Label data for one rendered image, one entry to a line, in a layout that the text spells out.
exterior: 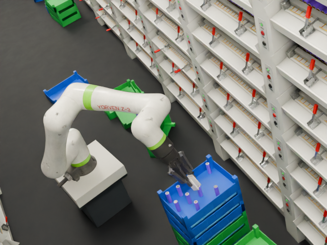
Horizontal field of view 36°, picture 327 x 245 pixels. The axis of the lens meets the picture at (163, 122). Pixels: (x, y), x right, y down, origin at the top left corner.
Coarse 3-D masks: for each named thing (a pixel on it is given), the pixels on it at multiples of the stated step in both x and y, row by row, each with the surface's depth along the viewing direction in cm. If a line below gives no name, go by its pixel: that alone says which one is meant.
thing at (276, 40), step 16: (256, 0) 164; (256, 16) 169; (256, 32) 175; (272, 32) 166; (272, 48) 170; (272, 64) 176; (288, 80) 182; (272, 96) 190; (272, 128) 205; (288, 128) 197; (288, 160) 208; (288, 176) 216; (288, 192) 226; (288, 224) 248
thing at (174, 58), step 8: (152, 32) 313; (152, 40) 314; (160, 40) 310; (160, 48) 306; (168, 56) 297; (176, 56) 294; (176, 64) 290; (184, 64) 286; (184, 72) 284; (192, 72) 279; (192, 80) 278
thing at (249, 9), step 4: (232, 0) 183; (236, 0) 178; (240, 0) 175; (244, 0) 174; (248, 0) 167; (240, 4) 178; (244, 4) 174; (248, 4) 171; (244, 8) 177; (248, 8) 173; (252, 8) 169; (252, 12) 173
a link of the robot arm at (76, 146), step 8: (72, 128) 265; (72, 136) 259; (80, 136) 262; (72, 144) 257; (80, 144) 262; (72, 152) 257; (80, 152) 263; (88, 152) 269; (80, 160) 266; (88, 160) 270
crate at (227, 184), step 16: (208, 160) 229; (208, 176) 230; (224, 176) 228; (160, 192) 220; (176, 192) 228; (192, 192) 226; (208, 192) 223; (224, 192) 216; (192, 208) 220; (208, 208) 214; (192, 224) 213
